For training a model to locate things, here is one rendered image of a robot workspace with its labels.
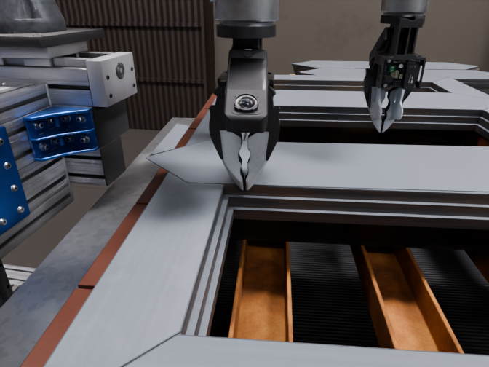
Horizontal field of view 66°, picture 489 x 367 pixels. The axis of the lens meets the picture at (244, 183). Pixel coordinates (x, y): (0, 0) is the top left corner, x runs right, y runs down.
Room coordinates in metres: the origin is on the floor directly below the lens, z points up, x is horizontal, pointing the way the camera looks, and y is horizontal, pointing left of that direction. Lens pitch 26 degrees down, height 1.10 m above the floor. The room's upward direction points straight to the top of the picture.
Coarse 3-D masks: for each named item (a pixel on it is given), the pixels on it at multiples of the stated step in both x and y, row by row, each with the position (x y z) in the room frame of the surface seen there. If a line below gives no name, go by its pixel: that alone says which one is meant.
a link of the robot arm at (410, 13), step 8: (384, 0) 0.69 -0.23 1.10; (392, 0) 0.68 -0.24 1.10; (400, 0) 0.67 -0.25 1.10; (408, 0) 0.66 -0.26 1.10; (416, 0) 0.66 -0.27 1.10; (424, 0) 0.67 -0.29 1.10; (384, 8) 0.69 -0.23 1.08; (392, 8) 0.68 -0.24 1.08; (400, 8) 0.67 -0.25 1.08; (408, 8) 0.66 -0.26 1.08; (416, 8) 0.66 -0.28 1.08; (424, 8) 0.67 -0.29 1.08; (408, 16) 0.67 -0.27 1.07
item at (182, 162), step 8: (192, 144) 0.63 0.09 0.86; (200, 144) 0.63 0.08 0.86; (168, 152) 0.59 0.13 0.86; (176, 152) 0.59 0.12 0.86; (184, 152) 0.59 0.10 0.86; (192, 152) 0.59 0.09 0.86; (200, 152) 0.59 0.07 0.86; (168, 160) 0.56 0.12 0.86; (176, 160) 0.56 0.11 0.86; (184, 160) 0.56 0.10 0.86; (192, 160) 0.56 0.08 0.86; (168, 168) 0.53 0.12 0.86; (176, 168) 0.53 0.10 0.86; (184, 168) 0.53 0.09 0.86; (192, 168) 0.53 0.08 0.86; (184, 176) 0.50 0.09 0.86
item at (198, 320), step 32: (416, 128) 0.87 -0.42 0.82; (448, 128) 0.86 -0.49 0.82; (480, 128) 0.84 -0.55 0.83; (224, 192) 0.47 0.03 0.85; (256, 192) 0.47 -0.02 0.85; (288, 192) 0.47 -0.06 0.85; (320, 192) 0.46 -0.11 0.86; (352, 192) 0.46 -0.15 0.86; (384, 192) 0.45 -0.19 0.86; (416, 192) 0.45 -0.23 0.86; (448, 192) 0.45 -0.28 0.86; (480, 192) 0.45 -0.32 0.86; (224, 224) 0.42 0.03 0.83; (384, 224) 0.44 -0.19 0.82; (416, 224) 0.44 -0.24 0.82; (448, 224) 0.43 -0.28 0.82; (480, 224) 0.43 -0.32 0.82; (224, 256) 0.36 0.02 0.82; (192, 320) 0.24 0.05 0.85
